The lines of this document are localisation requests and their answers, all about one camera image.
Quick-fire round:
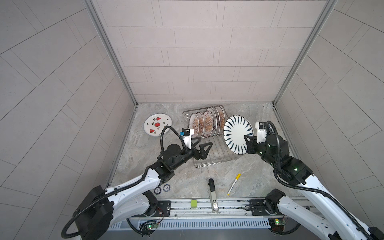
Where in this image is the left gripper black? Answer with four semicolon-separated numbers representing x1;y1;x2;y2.
168;137;211;171

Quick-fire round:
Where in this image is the blue striped white plate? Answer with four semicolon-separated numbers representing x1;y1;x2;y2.
223;115;254;155

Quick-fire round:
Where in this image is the red text white plate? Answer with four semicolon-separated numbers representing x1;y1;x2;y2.
203;111;214;138

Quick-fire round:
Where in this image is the watermelon pattern white plate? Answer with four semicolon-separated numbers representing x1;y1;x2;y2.
143;113;172;137

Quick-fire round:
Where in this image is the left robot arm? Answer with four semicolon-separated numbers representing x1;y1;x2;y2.
61;126;213;240

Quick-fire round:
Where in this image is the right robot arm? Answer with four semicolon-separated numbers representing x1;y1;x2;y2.
241;121;384;240

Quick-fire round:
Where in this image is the orange sunburst plate front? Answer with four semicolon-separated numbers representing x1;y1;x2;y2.
189;113;199;138

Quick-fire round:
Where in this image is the orange sunburst plate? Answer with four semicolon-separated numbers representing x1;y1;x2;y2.
210;107;219;137
216;106;227;136
189;113;199;138
196;112;205;138

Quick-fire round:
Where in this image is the yellow white marker pen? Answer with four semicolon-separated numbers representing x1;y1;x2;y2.
227;174;242;196

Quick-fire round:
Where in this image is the orange sunburst plate rear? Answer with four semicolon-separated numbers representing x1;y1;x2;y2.
216;106;227;136

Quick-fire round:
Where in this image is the green small block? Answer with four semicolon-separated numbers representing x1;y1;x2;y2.
191;199;198;209

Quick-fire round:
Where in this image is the black silver handheld tool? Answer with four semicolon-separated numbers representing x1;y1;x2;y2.
208;178;219;213

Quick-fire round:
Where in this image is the perforated vent strip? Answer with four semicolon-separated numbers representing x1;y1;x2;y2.
107;218;271;231

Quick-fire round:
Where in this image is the right green circuit board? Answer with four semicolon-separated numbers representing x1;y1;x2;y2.
268;218;286;233

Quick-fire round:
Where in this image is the green circuit board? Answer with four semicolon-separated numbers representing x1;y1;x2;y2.
268;218;286;233
141;221;158;232

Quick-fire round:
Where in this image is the left green circuit board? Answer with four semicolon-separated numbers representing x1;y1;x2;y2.
141;221;158;232

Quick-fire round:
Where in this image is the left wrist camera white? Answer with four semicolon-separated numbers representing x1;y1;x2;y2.
180;129;194;149

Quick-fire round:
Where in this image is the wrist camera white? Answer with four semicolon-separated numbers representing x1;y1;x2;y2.
180;129;194;149
255;122;267;144

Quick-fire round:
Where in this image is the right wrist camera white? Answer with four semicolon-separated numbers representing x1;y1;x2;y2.
255;122;267;144

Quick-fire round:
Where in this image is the metal wire dish rack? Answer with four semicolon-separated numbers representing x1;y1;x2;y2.
182;104;245;169

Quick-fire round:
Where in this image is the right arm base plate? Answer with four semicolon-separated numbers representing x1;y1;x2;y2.
244;199;284;216

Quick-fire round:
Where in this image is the aluminium front rail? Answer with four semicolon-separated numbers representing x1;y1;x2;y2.
85;196;335;221

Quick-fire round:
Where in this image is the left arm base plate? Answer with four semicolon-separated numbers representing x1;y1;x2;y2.
144;201;172;218

